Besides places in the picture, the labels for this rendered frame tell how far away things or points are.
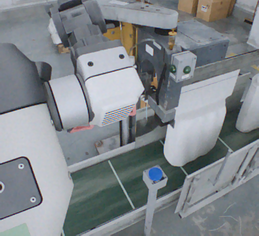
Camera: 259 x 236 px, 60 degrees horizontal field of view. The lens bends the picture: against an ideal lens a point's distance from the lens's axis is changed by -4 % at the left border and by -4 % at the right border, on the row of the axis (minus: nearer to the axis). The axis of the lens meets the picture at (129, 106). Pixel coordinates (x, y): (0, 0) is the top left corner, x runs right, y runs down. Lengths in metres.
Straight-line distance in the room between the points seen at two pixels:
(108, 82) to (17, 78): 0.13
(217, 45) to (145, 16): 0.30
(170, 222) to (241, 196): 0.63
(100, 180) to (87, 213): 0.23
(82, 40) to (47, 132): 0.18
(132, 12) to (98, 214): 1.09
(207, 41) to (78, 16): 0.57
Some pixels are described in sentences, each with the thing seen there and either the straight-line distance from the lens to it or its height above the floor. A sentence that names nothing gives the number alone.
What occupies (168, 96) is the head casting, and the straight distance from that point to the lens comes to 0.92.
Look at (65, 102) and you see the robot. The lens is 0.37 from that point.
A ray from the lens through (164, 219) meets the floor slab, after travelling 1.86.
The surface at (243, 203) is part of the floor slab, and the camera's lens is 2.09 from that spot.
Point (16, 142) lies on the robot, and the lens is 0.35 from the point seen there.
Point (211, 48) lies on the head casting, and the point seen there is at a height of 1.31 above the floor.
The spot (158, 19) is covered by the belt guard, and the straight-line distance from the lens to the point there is 0.92.
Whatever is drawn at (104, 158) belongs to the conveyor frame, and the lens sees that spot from 1.66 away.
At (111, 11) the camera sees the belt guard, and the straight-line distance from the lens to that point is 0.99.
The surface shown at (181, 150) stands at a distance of 1.47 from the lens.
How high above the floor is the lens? 1.70
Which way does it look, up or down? 40 degrees down
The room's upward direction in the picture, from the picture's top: straight up
